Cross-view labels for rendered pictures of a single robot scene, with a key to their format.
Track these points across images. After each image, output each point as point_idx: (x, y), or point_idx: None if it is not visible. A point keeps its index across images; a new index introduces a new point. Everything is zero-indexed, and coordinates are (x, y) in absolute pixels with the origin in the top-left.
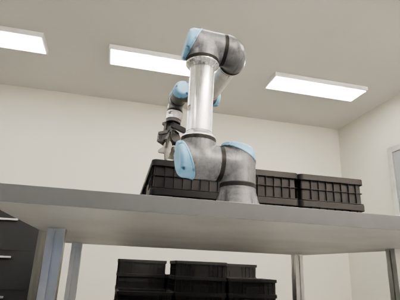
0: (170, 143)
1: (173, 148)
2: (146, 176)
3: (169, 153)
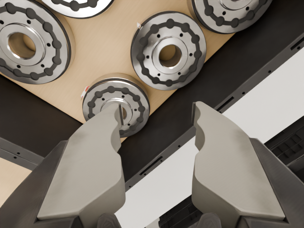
0: (233, 182)
1: (124, 195)
2: (167, 157)
3: (201, 115)
